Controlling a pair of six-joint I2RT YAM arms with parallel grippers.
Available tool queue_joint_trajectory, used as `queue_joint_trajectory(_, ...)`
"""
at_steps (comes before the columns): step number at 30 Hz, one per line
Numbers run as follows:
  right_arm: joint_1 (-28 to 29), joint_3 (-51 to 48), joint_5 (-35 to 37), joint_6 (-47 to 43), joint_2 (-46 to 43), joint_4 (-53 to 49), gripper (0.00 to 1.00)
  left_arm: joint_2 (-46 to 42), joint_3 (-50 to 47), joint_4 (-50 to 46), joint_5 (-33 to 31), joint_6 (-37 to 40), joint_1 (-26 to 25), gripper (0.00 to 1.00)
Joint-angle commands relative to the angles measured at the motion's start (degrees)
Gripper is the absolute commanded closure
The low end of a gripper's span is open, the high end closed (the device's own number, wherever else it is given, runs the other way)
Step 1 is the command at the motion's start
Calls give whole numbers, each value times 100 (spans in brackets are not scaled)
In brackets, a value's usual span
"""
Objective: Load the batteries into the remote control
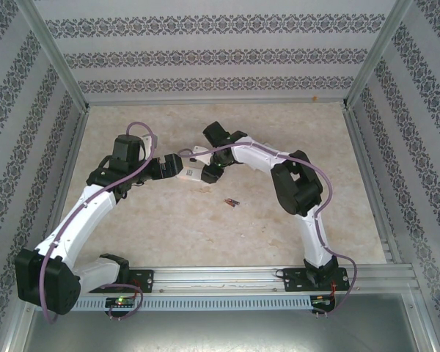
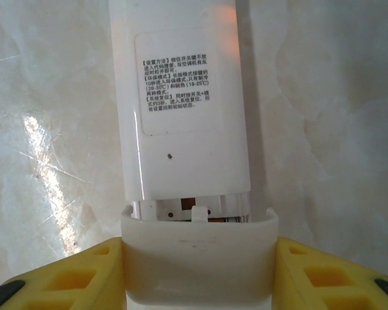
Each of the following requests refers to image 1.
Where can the aluminium side rail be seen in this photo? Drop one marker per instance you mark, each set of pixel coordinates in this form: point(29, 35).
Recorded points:
point(370, 183)
point(73, 154)

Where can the aluminium back rail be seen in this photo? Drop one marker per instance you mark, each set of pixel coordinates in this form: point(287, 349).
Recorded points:
point(216, 101)

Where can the grey sheet metal panel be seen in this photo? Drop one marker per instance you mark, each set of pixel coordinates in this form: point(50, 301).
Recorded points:
point(220, 333)

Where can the aluminium frame post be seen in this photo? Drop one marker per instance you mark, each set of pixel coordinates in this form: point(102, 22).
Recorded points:
point(47, 51)
point(381, 51)

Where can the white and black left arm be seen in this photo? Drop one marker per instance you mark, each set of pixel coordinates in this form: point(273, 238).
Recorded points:
point(91, 205)

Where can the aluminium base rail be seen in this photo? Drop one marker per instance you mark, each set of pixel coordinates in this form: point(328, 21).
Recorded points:
point(212, 278)

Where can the small green circuit board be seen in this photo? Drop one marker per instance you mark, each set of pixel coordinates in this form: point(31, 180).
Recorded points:
point(320, 300)
point(121, 301)

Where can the white remote control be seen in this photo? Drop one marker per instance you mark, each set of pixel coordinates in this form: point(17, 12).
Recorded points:
point(190, 174)

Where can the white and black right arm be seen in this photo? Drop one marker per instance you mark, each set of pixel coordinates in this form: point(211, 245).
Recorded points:
point(313, 238)

